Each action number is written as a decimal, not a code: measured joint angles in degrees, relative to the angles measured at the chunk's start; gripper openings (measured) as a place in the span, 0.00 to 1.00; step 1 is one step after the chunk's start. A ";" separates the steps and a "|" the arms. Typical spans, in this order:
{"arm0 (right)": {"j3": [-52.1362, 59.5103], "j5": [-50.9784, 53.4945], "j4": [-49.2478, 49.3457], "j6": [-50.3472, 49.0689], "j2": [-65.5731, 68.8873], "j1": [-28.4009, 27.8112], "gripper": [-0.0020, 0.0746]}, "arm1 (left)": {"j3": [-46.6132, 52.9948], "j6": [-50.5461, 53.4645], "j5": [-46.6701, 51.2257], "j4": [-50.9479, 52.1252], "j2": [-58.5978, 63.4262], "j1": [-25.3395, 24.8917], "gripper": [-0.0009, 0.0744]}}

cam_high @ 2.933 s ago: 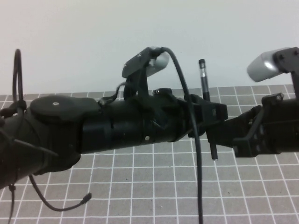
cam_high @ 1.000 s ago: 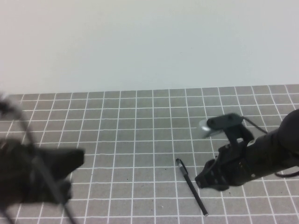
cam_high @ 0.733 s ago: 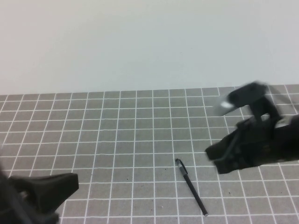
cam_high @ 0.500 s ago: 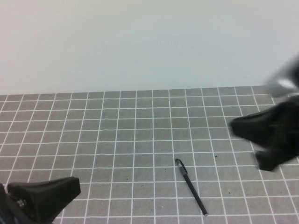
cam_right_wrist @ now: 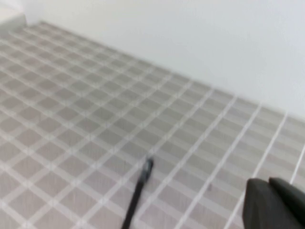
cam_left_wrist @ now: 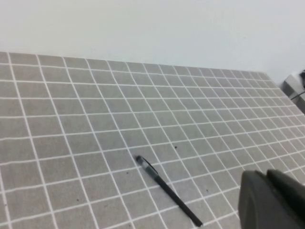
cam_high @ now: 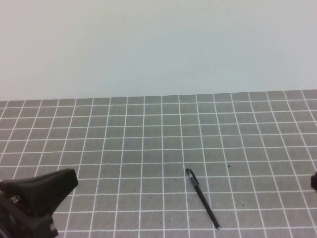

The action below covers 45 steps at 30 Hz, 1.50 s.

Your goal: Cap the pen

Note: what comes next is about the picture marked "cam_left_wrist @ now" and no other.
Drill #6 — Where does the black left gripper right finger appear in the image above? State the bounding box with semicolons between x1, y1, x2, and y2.
266;168;305;228

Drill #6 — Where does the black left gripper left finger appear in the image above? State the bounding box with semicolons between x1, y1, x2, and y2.
238;169;305;229

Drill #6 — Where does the black pen with silver tip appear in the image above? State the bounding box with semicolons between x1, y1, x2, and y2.
152;173;203;228

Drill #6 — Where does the white side table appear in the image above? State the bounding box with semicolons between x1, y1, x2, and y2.
283;73;305;109

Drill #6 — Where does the grey white-grid tablecloth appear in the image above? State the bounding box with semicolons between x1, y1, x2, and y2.
0;52;305;229

